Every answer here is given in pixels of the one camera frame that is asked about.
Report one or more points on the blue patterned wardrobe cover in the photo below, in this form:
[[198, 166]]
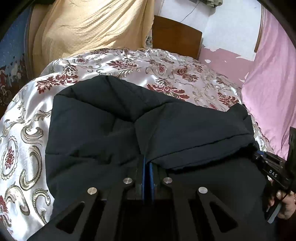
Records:
[[13, 63]]

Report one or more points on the brown wooden headboard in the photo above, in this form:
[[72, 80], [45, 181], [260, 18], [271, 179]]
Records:
[[175, 37]]

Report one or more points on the pink curtain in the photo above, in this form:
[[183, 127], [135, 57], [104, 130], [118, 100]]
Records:
[[269, 91]]

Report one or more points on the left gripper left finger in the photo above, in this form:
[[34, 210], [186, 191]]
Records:
[[140, 179]]

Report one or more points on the olive hanging garment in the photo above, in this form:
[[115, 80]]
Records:
[[212, 3]]

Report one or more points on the person's right hand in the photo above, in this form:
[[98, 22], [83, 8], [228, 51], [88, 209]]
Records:
[[288, 204]]

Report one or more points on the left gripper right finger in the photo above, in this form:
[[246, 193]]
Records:
[[154, 179]]

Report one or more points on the yellow hanging cloth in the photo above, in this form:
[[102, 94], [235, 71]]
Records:
[[73, 27]]

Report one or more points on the floral satin bedspread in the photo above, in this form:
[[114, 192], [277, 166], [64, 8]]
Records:
[[26, 203]]

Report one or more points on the black padded jacket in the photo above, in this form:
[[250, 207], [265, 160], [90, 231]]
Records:
[[209, 185]]

